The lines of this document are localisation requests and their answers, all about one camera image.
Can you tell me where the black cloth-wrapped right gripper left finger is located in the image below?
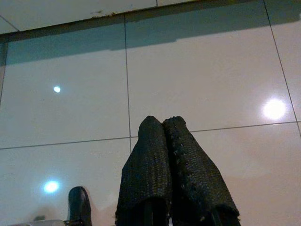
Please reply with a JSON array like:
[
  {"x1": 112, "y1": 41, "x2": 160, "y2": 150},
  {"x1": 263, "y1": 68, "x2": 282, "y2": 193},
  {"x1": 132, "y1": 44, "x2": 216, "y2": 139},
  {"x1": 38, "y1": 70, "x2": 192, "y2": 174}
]
[{"x1": 115, "y1": 115, "x2": 173, "y2": 226}]

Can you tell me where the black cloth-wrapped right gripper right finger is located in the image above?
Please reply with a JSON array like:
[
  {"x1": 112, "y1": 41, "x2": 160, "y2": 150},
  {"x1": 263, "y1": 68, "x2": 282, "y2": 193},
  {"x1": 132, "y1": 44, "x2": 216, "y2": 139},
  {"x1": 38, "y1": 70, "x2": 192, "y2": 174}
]
[{"x1": 162, "y1": 115, "x2": 241, "y2": 226}]

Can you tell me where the black robot foot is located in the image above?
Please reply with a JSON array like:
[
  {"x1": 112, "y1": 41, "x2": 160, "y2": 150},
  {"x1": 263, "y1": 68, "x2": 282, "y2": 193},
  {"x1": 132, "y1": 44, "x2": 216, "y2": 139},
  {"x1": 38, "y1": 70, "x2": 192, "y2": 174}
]
[{"x1": 67, "y1": 186, "x2": 92, "y2": 226}]

